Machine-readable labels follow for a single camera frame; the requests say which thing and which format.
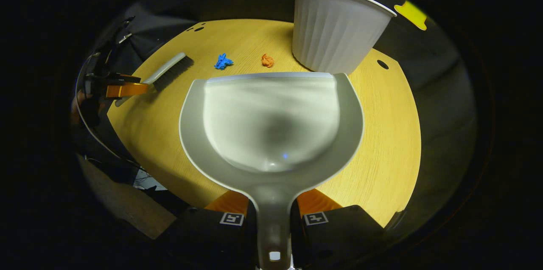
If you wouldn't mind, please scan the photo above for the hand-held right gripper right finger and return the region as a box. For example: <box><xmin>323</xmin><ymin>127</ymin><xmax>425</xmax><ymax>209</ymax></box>
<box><xmin>290</xmin><ymin>188</ymin><xmax>385</xmax><ymax>270</ymax></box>

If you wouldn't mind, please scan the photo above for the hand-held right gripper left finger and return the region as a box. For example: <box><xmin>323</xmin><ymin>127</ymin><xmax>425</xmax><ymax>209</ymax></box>
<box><xmin>165</xmin><ymin>190</ymin><xmax>259</xmax><ymax>270</ymax></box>

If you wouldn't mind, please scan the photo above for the small white broom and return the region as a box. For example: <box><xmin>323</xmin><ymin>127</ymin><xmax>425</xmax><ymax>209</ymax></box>
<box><xmin>115</xmin><ymin>52</ymin><xmax>194</xmax><ymax>107</ymax></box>

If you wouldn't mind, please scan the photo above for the blue paper trash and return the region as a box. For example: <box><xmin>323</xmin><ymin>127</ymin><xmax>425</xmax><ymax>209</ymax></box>
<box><xmin>214</xmin><ymin>53</ymin><xmax>234</xmax><ymax>70</ymax></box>

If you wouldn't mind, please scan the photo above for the white plastic dustpan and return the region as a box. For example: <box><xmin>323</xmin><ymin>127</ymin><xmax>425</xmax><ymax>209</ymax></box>
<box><xmin>179</xmin><ymin>72</ymin><xmax>364</xmax><ymax>270</ymax></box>

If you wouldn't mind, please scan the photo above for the white ribbed garbage bin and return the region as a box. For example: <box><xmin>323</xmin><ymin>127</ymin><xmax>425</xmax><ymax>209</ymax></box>
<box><xmin>285</xmin><ymin>0</ymin><xmax>397</xmax><ymax>75</ymax></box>

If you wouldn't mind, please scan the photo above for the wooden desktop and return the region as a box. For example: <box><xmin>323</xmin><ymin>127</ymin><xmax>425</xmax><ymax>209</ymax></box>
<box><xmin>107</xmin><ymin>19</ymin><xmax>422</xmax><ymax>228</ymax></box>

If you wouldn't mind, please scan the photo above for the white blurred object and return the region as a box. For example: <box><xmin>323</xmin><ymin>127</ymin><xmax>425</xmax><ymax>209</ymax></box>
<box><xmin>133</xmin><ymin>172</ymin><xmax>167</xmax><ymax>191</ymax></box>

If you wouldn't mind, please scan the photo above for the black backdrop cloth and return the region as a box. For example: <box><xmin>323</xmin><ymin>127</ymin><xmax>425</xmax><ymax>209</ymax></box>
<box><xmin>74</xmin><ymin>0</ymin><xmax>478</xmax><ymax>236</ymax></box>

